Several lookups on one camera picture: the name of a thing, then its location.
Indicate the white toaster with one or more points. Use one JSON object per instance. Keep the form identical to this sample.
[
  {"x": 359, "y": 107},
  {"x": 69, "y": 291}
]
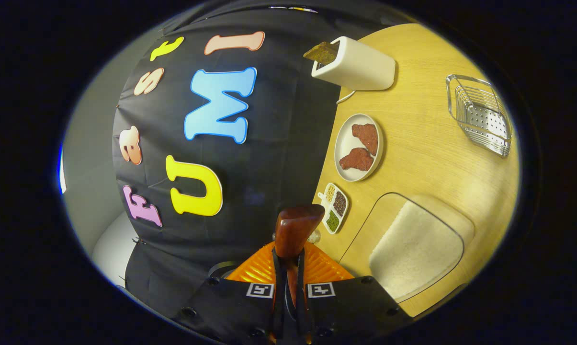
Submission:
[{"x": 360, "y": 67}]

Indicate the round white plate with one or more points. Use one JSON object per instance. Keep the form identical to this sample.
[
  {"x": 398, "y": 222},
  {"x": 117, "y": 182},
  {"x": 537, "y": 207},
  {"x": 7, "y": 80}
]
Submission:
[{"x": 348, "y": 143}]

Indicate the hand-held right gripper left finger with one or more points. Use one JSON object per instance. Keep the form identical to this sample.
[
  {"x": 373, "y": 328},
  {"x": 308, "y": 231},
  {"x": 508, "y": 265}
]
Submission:
[{"x": 278, "y": 297}]

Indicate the small clear glass bottle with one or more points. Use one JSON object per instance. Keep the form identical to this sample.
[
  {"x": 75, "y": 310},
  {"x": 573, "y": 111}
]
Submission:
[{"x": 314, "y": 236}]

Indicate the white divided dish of beans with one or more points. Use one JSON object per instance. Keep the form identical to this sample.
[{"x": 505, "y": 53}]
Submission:
[{"x": 337, "y": 207}]

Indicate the black backdrop cloth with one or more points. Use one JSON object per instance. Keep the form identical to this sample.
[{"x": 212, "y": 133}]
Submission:
[{"x": 278, "y": 143}]

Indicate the brown wooden spoon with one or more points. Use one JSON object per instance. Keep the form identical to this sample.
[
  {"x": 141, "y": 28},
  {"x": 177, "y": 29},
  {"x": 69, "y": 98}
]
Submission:
[{"x": 295, "y": 230}]

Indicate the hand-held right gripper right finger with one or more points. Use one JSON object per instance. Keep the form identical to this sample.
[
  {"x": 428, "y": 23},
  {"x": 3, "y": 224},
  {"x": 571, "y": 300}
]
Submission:
[{"x": 301, "y": 297}]

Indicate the red-brown meat piece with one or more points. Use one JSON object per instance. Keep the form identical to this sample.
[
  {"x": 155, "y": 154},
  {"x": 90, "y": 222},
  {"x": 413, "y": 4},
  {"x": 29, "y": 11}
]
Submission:
[
  {"x": 356, "y": 159},
  {"x": 367, "y": 138}
]

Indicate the brown toast slice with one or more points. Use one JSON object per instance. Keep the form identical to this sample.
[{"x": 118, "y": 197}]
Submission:
[{"x": 321, "y": 51}]

